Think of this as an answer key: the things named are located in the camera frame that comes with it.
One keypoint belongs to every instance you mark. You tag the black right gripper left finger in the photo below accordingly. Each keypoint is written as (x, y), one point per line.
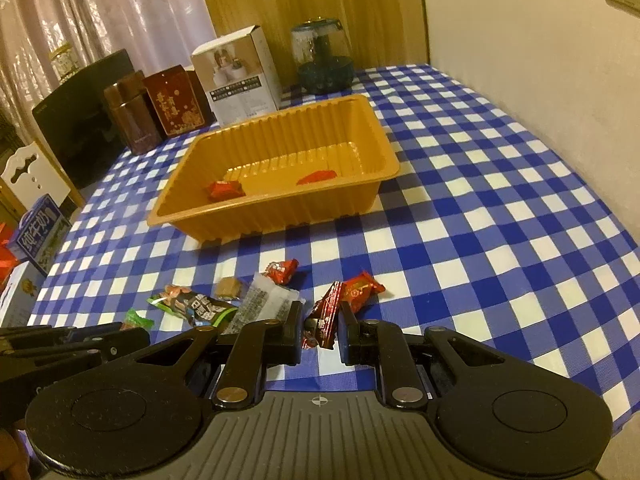
(246, 357)

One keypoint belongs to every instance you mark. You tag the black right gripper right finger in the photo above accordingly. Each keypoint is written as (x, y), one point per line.
(382, 346)

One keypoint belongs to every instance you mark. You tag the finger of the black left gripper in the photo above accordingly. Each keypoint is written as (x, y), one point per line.
(25, 349)

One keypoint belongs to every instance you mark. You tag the dark red white candy packet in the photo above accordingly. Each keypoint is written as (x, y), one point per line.
(320, 325)

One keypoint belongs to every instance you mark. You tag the red orange candy packet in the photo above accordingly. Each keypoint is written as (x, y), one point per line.
(357, 290)

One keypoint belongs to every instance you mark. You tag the red candy wrapper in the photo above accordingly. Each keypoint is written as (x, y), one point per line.
(219, 191)

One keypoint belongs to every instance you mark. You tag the red square snack packet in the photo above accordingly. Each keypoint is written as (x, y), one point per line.
(317, 176)

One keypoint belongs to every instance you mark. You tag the clear long sesame bar wrapper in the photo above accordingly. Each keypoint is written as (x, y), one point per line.
(264, 300)

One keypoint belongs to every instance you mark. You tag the small red candy packet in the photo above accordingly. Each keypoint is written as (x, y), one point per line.
(281, 272)

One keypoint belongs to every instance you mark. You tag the brown caramel candy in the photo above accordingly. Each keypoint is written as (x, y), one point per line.
(230, 289)

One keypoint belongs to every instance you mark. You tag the green edged clear snack bag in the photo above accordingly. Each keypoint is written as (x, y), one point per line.
(195, 308)

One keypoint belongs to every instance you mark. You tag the green yellow candy wrapper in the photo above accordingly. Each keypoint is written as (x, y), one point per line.
(132, 320)

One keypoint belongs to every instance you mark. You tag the blue milk carton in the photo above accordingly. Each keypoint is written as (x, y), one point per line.
(40, 234)

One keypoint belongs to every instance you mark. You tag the blue white checkered tablecloth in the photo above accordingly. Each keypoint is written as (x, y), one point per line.
(485, 230)

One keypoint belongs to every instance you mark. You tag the white wooden chair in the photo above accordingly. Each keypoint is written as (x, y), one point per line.
(30, 175)

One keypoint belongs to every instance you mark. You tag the orange plastic tray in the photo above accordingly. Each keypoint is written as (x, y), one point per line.
(268, 155)

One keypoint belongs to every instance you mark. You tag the black chair back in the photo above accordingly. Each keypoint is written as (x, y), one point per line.
(77, 123)

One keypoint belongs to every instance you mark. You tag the red gold patterned box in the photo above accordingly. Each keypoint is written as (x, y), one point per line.
(178, 100)

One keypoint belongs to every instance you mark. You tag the brown cylindrical tin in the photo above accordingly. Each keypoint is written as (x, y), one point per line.
(132, 110)

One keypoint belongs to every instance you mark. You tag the white product box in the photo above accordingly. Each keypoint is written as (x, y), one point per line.
(238, 76)

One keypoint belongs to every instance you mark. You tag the dark green glass jar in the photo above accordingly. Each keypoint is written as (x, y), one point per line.
(322, 56)

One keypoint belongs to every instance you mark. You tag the curtain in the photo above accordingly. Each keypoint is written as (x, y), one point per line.
(155, 33)

